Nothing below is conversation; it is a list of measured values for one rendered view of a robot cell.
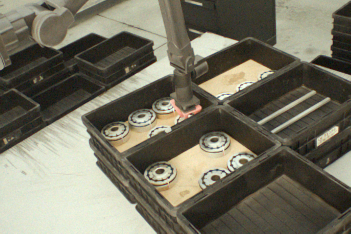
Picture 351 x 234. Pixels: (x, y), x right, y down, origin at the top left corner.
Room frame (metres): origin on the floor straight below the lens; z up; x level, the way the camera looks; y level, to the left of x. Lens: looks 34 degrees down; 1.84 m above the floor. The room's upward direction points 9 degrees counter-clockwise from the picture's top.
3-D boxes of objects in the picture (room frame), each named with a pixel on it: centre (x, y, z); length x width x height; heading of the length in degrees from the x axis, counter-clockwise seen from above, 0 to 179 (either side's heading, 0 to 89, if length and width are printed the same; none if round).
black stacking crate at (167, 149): (1.09, -0.04, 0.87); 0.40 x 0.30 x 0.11; 119
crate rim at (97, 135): (1.36, 0.11, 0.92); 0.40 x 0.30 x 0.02; 119
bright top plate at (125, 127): (1.37, 0.24, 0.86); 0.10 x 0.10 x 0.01
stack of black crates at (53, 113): (2.31, 0.64, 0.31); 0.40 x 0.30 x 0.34; 130
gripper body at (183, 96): (1.35, -0.02, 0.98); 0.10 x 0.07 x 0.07; 25
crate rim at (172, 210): (1.09, -0.04, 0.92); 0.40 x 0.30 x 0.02; 119
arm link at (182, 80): (1.36, -0.03, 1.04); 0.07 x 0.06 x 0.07; 130
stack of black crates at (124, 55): (2.56, 0.33, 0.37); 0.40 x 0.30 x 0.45; 130
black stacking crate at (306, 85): (1.29, -0.39, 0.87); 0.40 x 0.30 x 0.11; 119
